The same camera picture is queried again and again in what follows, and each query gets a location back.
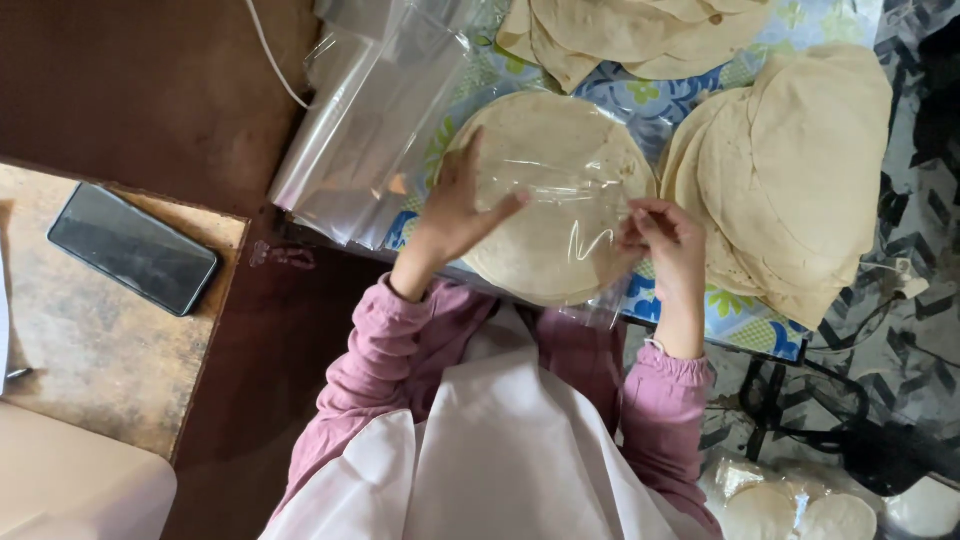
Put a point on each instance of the white charger plug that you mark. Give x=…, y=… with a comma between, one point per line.
x=906, y=279

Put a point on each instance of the white round container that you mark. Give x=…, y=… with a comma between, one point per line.
x=926, y=510

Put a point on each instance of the blue green floral tablecloth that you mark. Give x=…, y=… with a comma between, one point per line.
x=652, y=105

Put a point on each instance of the person's left hand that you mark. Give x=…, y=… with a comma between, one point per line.
x=450, y=217

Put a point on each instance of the black metal stand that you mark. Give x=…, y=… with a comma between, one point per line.
x=810, y=420

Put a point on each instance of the worn wooden side table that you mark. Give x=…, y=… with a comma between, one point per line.
x=105, y=345

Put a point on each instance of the large pile of flatbreads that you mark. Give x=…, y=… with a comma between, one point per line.
x=802, y=172

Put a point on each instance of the beige cushioned seat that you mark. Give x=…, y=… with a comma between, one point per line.
x=75, y=487

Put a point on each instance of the person's right fingers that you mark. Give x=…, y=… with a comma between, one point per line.
x=639, y=227

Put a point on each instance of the round flatbread stack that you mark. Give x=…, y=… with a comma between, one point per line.
x=555, y=135

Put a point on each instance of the bagged flatbread packs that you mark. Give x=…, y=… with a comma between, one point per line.
x=787, y=502

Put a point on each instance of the stack of clear plastic bags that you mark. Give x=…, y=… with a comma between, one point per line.
x=367, y=127

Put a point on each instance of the clear plastic scrap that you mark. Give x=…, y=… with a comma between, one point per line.
x=283, y=255

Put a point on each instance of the overlapping heap of flatbreads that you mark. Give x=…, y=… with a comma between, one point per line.
x=637, y=30

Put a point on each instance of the black smartphone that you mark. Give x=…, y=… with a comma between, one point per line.
x=133, y=249

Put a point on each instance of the clear plastic bag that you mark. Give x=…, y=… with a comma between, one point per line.
x=592, y=187

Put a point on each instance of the person's right hand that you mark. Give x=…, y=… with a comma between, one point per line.
x=679, y=247

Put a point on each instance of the white apron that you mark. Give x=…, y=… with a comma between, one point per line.
x=495, y=457

